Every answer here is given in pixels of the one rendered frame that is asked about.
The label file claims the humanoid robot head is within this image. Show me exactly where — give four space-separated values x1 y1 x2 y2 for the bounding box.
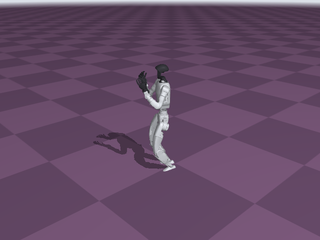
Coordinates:
155 64 169 83

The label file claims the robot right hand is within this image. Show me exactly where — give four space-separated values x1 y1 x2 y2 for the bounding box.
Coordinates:
138 71 147 83

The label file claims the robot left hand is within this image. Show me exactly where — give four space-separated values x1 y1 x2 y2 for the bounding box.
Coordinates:
136 76 150 94

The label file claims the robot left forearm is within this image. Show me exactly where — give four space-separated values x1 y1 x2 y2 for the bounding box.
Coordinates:
143 91 160 109

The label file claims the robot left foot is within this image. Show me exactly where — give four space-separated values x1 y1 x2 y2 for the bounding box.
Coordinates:
163 165 176 172

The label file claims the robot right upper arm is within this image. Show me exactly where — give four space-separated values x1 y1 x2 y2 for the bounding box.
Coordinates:
149 79 160 97

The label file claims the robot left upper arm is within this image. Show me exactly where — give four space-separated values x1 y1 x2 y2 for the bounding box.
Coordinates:
155 85 170 110

